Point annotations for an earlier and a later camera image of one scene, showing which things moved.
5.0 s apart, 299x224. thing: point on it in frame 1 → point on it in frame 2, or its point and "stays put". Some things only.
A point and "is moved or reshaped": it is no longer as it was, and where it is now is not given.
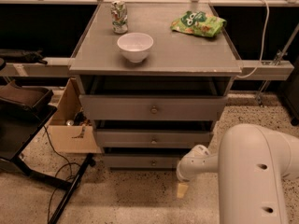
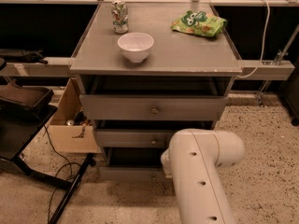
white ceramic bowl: x=135 y=46 stays put
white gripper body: x=183 y=169 → x=164 y=160
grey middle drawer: x=151 y=138 stays put
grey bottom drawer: x=141 y=161 is moved or reshaped
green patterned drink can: x=119 y=17 stays put
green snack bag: x=199 y=23 stays put
